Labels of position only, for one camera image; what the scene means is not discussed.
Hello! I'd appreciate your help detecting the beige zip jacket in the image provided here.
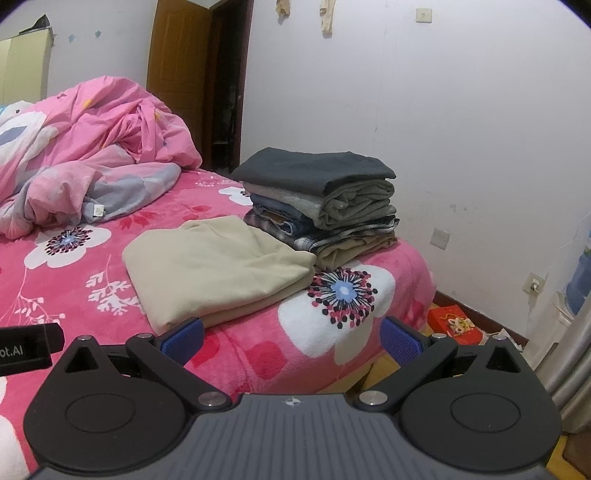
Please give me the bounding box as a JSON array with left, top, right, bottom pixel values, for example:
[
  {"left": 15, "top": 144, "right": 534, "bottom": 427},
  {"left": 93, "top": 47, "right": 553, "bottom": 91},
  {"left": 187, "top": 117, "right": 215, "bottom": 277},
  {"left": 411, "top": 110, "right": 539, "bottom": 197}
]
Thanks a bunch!
[{"left": 122, "top": 216, "right": 317, "bottom": 335}]

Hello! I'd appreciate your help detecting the blue water bottle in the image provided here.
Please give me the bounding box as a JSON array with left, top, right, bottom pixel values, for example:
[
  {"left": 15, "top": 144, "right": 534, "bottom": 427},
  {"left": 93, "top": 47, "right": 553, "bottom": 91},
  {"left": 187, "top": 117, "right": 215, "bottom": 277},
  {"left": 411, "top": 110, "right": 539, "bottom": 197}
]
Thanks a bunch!
[{"left": 566, "top": 247, "right": 591, "bottom": 317}]

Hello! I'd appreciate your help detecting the wall hook rail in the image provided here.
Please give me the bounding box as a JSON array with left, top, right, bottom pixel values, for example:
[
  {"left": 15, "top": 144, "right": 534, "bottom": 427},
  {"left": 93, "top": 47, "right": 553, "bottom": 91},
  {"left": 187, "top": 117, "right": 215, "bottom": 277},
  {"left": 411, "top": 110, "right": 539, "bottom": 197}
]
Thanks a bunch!
[{"left": 276, "top": 0, "right": 338, "bottom": 35}]

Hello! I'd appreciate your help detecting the brown wooden door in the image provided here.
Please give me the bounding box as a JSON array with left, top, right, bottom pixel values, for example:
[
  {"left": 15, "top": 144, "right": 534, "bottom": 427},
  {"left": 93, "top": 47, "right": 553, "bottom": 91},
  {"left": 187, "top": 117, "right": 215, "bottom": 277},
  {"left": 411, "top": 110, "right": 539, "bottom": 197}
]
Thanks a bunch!
[{"left": 147, "top": 0, "right": 254, "bottom": 174}]

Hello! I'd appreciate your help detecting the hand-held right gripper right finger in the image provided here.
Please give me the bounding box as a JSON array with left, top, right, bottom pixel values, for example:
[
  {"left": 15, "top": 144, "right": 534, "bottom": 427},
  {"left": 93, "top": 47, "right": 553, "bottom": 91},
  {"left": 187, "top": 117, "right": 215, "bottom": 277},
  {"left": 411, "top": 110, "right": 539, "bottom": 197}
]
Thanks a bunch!
[{"left": 353, "top": 316, "right": 527, "bottom": 411}]

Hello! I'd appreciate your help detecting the pink flower print quilt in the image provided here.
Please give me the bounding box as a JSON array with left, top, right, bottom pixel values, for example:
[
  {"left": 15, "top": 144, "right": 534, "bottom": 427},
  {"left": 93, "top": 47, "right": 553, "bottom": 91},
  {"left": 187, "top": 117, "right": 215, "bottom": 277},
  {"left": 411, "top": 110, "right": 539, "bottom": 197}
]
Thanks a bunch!
[{"left": 0, "top": 76, "right": 204, "bottom": 241}]

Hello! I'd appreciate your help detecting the red gift box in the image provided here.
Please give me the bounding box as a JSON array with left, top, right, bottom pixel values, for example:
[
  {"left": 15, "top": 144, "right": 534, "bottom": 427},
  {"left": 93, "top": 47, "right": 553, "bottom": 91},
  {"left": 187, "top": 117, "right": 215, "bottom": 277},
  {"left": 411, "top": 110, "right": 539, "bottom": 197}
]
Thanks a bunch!
[{"left": 427, "top": 305, "right": 485, "bottom": 344}]

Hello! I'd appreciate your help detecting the pink floral fleece blanket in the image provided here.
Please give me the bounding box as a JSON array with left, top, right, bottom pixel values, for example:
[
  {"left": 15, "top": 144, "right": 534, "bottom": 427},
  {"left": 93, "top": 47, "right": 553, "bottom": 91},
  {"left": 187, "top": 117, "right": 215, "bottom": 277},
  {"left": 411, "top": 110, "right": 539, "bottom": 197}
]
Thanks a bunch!
[{"left": 0, "top": 168, "right": 437, "bottom": 476}]

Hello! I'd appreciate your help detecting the stack of folded clothes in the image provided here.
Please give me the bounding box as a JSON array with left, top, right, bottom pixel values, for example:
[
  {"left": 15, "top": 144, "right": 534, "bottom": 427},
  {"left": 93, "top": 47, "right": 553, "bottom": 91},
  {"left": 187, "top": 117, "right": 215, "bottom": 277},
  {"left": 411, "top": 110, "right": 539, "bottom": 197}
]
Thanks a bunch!
[{"left": 230, "top": 147, "right": 400, "bottom": 272}]

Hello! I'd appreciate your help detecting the pale wardrobe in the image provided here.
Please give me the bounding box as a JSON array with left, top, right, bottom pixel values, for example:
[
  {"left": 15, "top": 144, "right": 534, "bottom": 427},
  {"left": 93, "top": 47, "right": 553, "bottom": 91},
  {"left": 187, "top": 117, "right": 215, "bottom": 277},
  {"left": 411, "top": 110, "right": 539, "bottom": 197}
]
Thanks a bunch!
[{"left": 0, "top": 25, "right": 52, "bottom": 107}]

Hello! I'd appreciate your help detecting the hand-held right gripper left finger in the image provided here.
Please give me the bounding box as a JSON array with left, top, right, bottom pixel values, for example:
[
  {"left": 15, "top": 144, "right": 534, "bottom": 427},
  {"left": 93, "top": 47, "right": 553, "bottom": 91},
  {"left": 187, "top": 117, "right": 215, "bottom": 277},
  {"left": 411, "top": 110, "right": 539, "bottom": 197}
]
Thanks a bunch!
[{"left": 60, "top": 316, "right": 233, "bottom": 411}]

